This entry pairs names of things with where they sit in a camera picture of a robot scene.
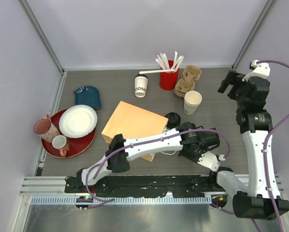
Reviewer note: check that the blue cloth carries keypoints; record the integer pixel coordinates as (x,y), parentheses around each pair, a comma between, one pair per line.
(88,95)

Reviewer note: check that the red straw holder cup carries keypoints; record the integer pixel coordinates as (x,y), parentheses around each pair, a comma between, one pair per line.
(168,80)

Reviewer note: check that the brown paper bag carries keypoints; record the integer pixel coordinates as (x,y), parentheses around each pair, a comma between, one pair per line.
(133,122)

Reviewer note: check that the white straw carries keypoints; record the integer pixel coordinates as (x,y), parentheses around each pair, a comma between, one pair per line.
(158,71)

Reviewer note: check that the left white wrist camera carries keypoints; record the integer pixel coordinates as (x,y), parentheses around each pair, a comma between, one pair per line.
(211,161)

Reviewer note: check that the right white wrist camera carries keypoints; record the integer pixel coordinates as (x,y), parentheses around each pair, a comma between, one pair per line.
(261,70)

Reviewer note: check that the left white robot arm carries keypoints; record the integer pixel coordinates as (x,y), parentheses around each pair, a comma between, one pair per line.
(122,151)

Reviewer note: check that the brown cardboard cup carrier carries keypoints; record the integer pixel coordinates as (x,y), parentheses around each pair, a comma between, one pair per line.
(189,78)

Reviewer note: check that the stack of black cup lids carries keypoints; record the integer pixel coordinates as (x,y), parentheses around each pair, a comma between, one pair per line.
(174,120)

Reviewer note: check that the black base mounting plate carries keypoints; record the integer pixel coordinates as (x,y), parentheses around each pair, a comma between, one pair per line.
(181,186)

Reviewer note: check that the stack of white paper cups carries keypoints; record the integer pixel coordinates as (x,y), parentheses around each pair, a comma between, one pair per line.
(192,100)

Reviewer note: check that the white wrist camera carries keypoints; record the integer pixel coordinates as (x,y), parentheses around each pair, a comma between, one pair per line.
(211,161)
(261,70)

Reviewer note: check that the red round plate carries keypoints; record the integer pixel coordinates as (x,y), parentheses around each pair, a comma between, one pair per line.
(77,145)

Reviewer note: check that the white wrapped straws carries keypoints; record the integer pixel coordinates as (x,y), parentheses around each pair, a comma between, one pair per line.
(167,65)

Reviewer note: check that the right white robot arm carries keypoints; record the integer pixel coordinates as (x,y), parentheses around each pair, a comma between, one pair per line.
(261,199)

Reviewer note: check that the white paper plate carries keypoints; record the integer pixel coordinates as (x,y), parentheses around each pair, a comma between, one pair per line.
(78,121)

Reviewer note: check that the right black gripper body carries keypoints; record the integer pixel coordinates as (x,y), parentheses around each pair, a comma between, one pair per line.
(236,92)

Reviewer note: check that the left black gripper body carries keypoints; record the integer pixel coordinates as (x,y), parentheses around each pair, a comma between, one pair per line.
(194,155)

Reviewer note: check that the white ceramic mug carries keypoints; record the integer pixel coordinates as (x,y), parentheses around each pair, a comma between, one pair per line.
(59,143)

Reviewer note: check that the pink plastic cup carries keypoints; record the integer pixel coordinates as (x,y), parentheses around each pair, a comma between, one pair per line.
(46,129)

